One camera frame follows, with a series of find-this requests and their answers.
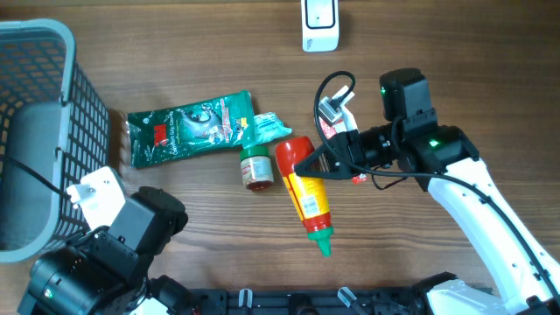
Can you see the pink white tissue pack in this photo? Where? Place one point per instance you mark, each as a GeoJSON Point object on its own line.
{"type": "Point", "coordinates": [330, 131]}

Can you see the light blue tissue pack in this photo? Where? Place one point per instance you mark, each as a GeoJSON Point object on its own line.
{"type": "Point", "coordinates": [268, 128]}

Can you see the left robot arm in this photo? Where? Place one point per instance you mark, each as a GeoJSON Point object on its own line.
{"type": "Point", "coordinates": [105, 271]}

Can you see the small jar green lid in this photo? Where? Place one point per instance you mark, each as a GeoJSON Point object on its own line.
{"type": "Point", "coordinates": [256, 168]}

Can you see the white barcode scanner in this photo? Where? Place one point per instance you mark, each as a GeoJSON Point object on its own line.
{"type": "Point", "coordinates": [320, 25]}

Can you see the red sauce bottle yellow label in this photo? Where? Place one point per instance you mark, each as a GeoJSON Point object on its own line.
{"type": "Point", "coordinates": [308, 194]}

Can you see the grey plastic shopping basket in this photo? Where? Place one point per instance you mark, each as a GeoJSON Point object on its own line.
{"type": "Point", "coordinates": [55, 129]}

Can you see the green snack bag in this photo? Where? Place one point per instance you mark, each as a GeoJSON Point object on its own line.
{"type": "Point", "coordinates": [189, 130]}

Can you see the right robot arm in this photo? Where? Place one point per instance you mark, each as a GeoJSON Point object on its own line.
{"type": "Point", "coordinates": [412, 144]}

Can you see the red snack sachet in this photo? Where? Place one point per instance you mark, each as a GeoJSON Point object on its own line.
{"type": "Point", "coordinates": [361, 178]}

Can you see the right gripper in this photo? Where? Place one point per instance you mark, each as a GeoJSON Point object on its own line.
{"type": "Point", "coordinates": [347, 147]}

